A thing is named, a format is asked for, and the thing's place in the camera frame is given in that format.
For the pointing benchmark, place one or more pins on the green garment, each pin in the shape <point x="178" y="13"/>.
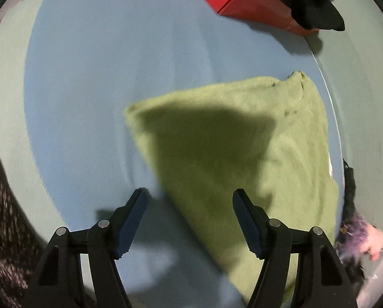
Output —
<point x="230" y="154"/>

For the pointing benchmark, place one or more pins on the person's right hand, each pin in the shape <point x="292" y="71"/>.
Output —
<point x="375" y="240"/>

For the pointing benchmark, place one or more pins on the black cloth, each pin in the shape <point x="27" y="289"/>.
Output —
<point x="313" y="11"/>

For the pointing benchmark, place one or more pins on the person's dark speckled sweater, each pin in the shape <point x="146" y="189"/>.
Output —
<point x="5" y="218"/>

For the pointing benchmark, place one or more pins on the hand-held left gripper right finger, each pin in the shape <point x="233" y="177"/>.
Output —
<point x="247" y="221"/>

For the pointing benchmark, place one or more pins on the light blue table cover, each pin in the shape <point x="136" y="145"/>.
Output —
<point x="98" y="80"/>

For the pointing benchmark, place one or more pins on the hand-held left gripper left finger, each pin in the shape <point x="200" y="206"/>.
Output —
<point x="132" y="221"/>

